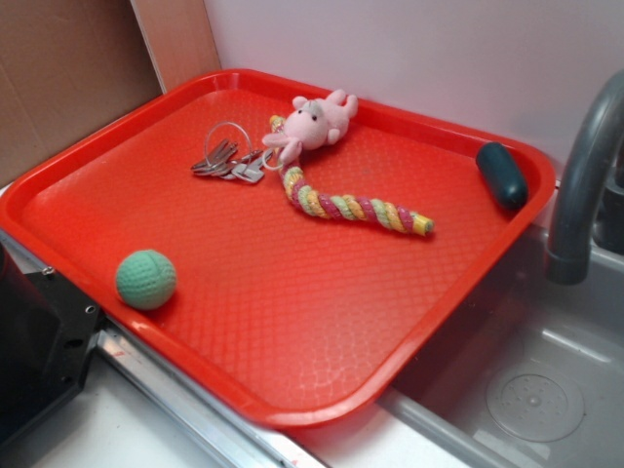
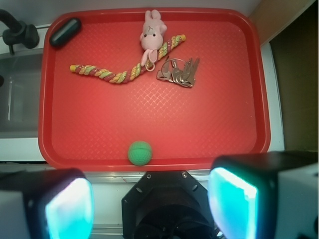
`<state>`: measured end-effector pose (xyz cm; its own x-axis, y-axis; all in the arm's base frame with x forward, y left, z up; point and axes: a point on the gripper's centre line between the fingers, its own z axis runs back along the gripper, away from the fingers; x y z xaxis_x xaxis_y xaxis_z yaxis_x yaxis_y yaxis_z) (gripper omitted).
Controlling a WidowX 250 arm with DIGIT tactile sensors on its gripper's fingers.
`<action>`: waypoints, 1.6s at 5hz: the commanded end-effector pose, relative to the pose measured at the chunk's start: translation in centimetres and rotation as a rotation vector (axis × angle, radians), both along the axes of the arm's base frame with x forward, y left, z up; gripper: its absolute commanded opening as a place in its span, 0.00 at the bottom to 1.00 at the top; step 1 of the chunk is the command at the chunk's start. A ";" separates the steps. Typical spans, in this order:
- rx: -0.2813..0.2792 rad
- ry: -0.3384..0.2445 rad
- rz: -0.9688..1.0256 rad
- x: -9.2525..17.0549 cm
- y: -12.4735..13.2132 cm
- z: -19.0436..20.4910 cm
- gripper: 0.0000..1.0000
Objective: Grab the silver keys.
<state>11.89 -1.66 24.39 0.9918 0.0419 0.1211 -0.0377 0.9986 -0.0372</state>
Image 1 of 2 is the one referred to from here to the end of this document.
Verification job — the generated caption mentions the silver keys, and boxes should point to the silver keys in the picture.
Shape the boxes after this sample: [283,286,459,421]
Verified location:
[190,121,264,184]

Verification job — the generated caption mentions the red plastic tray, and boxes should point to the red plastic tray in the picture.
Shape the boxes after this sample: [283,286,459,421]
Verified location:
[1,70,555,428]

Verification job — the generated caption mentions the green textured ball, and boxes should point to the green textured ball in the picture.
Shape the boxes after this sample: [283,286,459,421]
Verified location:
[115,250,177,311]

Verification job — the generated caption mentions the dark teal capsule object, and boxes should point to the dark teal capsule object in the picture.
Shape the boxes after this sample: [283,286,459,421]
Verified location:
[476,141,528,211]

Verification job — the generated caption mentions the grey toy sink basin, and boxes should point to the grey toy sink basin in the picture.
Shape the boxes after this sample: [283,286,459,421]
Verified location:
[381,228,623,467]

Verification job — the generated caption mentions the grey toy faucet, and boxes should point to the grey toy faucet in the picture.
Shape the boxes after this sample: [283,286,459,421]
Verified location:
[545,71,623,285]

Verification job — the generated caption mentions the black box with screws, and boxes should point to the black box with screws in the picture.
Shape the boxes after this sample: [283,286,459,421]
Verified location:
[1,249,102,449]

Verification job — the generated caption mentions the brown cardboard panel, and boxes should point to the brown cardboard panel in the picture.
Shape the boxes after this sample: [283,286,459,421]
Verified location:
[1,1,220,185]

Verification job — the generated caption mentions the multicolour twisted rope toy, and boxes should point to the multicolour twisted rope toy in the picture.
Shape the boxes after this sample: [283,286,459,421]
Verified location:
[268,114,436,240]

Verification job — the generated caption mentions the pink plush bunny keychain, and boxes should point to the pink plush bunny keychain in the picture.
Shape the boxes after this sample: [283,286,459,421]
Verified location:
[262,90,359,166]

